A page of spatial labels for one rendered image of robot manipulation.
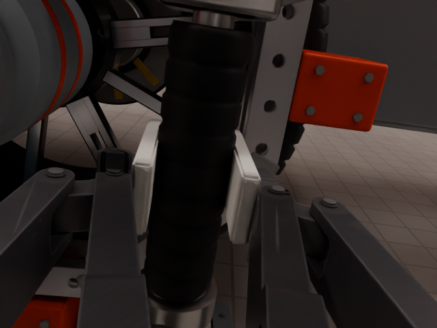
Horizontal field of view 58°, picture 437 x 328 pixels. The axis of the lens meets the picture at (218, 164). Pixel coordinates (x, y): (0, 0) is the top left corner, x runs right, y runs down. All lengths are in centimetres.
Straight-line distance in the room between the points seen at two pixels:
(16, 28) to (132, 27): 23
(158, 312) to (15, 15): 19
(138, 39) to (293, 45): 19
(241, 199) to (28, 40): 19
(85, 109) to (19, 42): 25
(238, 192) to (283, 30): 26
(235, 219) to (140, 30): 36
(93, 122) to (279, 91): 24
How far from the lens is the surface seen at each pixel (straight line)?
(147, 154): 16
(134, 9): 87
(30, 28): 30
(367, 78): 42
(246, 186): 15
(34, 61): 29
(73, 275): 49
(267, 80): 39
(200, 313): 21
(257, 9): 16
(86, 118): 52
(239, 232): 16
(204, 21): 17
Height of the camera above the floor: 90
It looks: 19 degrees down
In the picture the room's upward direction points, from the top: 9 degrees clockwise
